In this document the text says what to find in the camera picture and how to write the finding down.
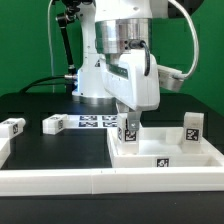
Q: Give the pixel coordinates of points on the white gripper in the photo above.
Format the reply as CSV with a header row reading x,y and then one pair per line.
x,y
123,77

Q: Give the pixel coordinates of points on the white square table top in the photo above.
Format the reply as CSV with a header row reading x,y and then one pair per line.
x,y
162,147

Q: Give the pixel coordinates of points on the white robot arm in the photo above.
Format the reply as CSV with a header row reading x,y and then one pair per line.
x,y
115,27

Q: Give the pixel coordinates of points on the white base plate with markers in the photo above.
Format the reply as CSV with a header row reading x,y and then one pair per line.
x,y
91,121

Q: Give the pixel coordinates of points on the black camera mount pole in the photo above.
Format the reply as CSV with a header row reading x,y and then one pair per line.
x,y
66,36

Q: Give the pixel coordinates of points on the white U-shaped fence wall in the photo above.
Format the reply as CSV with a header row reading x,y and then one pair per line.
x,y
104,181

